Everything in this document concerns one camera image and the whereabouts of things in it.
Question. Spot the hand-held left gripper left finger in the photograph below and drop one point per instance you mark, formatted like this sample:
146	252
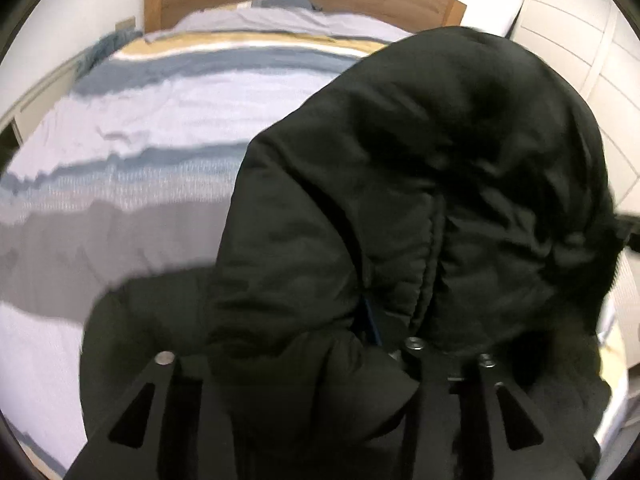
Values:
150	410

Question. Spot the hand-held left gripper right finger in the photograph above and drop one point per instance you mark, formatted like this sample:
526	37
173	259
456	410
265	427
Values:
440	410

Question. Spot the black long down coat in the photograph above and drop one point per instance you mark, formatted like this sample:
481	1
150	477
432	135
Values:
400	160

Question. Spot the striped blue and tan duvet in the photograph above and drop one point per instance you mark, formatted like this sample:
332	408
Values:
150	110

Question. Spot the white low cabinet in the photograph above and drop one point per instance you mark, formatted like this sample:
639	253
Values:
40	95

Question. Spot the white wardrobe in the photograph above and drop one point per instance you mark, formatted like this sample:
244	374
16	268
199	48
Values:
565	10

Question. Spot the grey-blue pillow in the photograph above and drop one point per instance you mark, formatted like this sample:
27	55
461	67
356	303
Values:
290	1

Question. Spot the wall socket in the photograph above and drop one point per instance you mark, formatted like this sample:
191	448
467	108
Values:
125	23

